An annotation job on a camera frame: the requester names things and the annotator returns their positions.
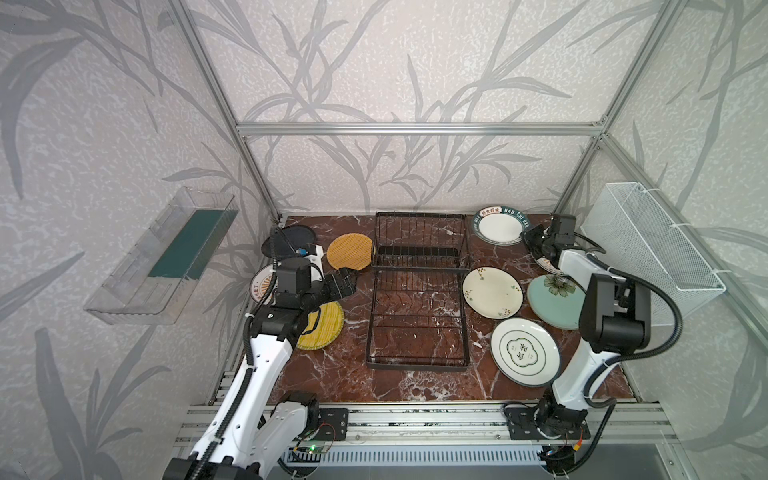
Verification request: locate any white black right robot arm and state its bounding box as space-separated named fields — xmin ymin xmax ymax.
xmin=521 ymin=214 xmax=683 ymax=439

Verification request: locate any clear plastic wall bin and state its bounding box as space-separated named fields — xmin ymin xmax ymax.
xmin=84 ymin=187 xmax=239 ymax=326

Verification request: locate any orange woven round plate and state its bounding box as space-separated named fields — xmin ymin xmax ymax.
xmin=327 ymin=233 xmax=374 ymax=271

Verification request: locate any black wire dish rack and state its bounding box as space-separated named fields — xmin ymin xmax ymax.
xmin=365 ymin=212 xmax=472 ymax=372

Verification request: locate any black round plate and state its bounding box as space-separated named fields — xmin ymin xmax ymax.
xmin=260 ymin=225 xmax=317 ymax=261

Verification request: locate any mint green flower plate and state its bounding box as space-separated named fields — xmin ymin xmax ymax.
xmin=527 ymin=275 xmax=586 ymax=330

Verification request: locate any white plate green text rim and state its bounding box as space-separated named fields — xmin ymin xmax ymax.
xmin=472 ymin=205 xmax=531 ymax=246

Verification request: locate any yellow woven round plate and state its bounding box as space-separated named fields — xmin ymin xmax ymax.
xmin=297 ymin=301 xmax=345 ymax=351

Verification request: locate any aluminium frame rail base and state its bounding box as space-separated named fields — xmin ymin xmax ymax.
xmin=172 ymin=400 xmax=682 ymax=448

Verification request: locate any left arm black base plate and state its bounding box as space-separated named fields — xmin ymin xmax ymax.
xmin=265 ymin=407 xmax=350 ymax=443

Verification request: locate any white wire mesh basket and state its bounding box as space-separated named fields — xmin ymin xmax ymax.
xmin=581 ymin=182 xmax=726 ymax=323

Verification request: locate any white plate green clover emblem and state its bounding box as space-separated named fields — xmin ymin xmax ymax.
xmin=490 ymin=318 xmax=560 ymax=388

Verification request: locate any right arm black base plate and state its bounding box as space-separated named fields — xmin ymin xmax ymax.
xmin=502 ymin=403 xmax=591 ymax=441

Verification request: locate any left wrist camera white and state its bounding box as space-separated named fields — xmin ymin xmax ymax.
xmin=296 ymin=244 xmax=324 ymax=277

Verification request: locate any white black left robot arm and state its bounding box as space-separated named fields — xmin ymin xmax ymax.
xmin=163 ymin=227 xmax=358 ymax=479

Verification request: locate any white plate orange sunburst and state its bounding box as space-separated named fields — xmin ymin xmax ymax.
xmin=249 ymin=266 xmax=274 ymax=302
xmin=535 ymin=256 xmax=565 ymax=276

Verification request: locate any cream plate with floral sprigs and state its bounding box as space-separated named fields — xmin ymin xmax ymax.
xmin=462 ymin=267 xmax=524 ymax=320

